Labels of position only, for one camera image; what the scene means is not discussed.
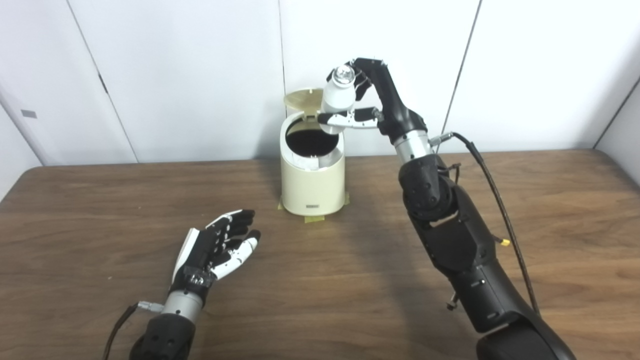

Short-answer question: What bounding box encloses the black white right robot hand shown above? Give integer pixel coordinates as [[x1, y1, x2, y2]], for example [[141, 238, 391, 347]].
[[316, 57, 430, 146]]

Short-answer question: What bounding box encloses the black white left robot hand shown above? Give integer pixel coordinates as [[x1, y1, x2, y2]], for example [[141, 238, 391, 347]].
[[169, 209, 262, 303]]

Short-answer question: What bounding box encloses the small white plastic bottle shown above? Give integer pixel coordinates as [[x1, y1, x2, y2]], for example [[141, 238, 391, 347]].
[[319, 65, 357, 136]]

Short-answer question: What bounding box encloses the round cream bin lid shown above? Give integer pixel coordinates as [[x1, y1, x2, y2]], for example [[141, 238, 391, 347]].
[[283, 88, 325, 121]]

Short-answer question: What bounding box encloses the cream-colored plastic bin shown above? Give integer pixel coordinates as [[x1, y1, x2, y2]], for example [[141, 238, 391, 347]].
[[279, 88, 346, 217]]

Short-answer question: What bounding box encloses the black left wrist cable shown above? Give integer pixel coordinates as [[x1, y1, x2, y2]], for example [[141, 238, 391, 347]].
[[102, 301, 166, 360]]

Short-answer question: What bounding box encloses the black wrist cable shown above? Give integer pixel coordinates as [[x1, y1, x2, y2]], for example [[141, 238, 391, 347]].
[[429, 131, 541, 316], [102, 301, 166, 360]]

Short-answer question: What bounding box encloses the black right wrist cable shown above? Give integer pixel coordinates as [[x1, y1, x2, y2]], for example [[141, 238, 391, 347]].
[[429, 131, 541, 316]]

